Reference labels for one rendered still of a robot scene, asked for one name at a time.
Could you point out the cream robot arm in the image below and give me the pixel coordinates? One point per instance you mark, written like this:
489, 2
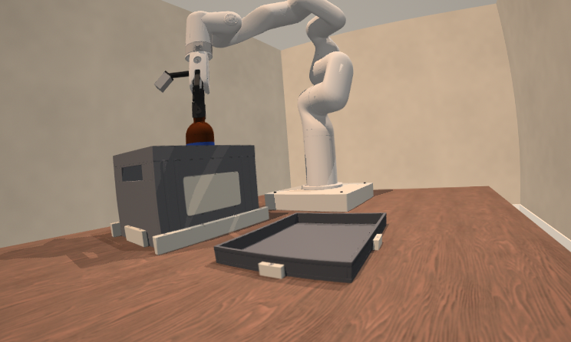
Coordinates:
205, 30

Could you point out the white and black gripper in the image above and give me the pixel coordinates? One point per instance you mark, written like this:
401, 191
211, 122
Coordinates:
198, 69

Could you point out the brown glass bottle with blue label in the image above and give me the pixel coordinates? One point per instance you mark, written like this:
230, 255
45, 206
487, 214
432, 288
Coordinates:
199, 133

